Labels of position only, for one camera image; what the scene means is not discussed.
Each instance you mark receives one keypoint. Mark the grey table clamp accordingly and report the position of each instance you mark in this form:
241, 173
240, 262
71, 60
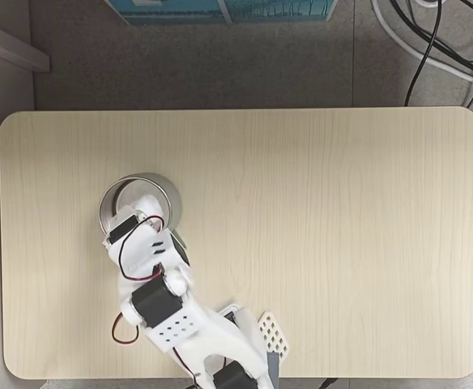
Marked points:
273, 364

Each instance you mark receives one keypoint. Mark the blue printed box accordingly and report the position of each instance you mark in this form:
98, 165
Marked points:
220, 10

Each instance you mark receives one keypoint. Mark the grey wall ledge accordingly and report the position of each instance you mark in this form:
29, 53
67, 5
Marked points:
14, 44

